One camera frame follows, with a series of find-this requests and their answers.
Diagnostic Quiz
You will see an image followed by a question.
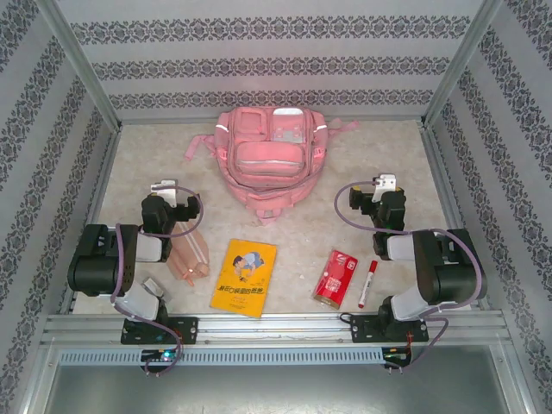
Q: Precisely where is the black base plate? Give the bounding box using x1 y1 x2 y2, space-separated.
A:
349 313 430 345
120 316 200 346

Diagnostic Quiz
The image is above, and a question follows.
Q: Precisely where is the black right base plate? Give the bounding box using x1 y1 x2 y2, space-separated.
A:
349 313 430 345

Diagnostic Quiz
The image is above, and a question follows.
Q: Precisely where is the right controller board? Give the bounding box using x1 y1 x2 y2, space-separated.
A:
383 347 413 367

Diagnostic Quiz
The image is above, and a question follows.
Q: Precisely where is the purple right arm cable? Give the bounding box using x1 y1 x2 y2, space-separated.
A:
335 180 482 376

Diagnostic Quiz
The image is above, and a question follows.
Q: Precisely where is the red plastic-wrapped packet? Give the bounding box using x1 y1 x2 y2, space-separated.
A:
310 248 360 311

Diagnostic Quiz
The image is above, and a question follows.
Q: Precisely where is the red whiteboard marker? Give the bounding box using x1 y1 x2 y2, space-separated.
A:
356 260 380 310

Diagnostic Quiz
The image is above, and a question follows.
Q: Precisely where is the pink student backpack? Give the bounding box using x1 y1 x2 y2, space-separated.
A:
183 105 360 228

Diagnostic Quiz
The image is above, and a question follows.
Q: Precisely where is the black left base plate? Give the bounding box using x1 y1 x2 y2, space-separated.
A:
120 316 200 346

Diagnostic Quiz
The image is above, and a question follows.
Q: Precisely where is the controller board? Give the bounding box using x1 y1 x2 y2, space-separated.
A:
383 347 413 367
141 348 178 363

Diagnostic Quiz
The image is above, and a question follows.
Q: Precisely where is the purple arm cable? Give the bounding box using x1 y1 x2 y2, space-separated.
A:
335 180 482 376
110 185 204 377

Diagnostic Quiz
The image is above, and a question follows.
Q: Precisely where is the aluminium mounting rail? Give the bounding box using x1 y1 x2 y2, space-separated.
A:
41 312 512 346

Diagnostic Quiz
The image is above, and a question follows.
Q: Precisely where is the left controller board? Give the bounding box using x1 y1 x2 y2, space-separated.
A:
141 348 178 363

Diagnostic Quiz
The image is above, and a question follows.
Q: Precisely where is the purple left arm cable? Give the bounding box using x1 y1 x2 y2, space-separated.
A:
110 185 204 377

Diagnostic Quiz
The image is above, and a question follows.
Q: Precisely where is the yellow picture book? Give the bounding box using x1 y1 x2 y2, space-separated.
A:
209 238 279 320

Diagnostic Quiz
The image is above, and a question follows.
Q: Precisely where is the aluminium frame post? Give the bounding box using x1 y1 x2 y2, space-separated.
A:
422 0 505 127
36 0 122 129

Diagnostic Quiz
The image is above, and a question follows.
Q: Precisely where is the small silver box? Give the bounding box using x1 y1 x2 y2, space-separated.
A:
141 278 172 303

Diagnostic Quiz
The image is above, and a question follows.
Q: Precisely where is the grey metal sheet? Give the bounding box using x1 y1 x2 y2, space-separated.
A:
41 364 530 414

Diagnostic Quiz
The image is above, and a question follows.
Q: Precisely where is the peach striped pencil case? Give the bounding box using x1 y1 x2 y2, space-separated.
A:
166 219 211 286

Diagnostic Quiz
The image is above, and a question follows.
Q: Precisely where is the grey slotted cable duct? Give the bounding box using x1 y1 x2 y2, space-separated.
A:
58 348 385 366

